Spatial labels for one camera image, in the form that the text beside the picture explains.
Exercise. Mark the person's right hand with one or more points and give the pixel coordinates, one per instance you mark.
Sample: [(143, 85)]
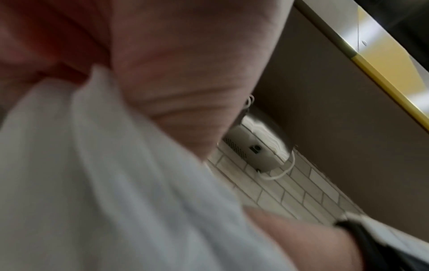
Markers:
[(301, 238)]

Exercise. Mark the person's left hand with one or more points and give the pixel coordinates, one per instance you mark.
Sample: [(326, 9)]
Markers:
[(184, 66)]

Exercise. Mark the clear zip bag black zipper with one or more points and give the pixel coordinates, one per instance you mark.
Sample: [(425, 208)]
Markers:
[(100, 185)]

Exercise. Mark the white wall appliance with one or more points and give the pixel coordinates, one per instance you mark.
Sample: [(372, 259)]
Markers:
[(261, 143)]

